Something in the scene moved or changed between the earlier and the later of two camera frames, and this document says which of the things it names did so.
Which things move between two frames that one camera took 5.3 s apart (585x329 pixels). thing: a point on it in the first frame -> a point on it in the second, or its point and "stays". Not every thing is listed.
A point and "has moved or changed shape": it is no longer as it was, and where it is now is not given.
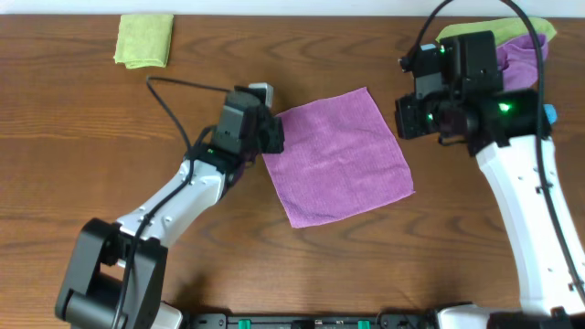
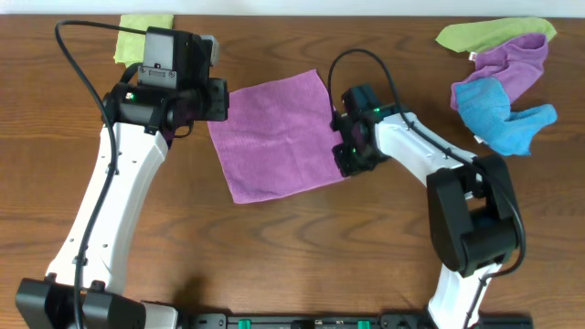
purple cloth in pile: (520, 58) stays
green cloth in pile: (504, 30) stays
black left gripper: (270, 133) -> (218, 100)
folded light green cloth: (143, 40) stays
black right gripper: (409, 116) -> (341, 143)
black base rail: (409, 321) stays
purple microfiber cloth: (337, 157) has moved or changed shape
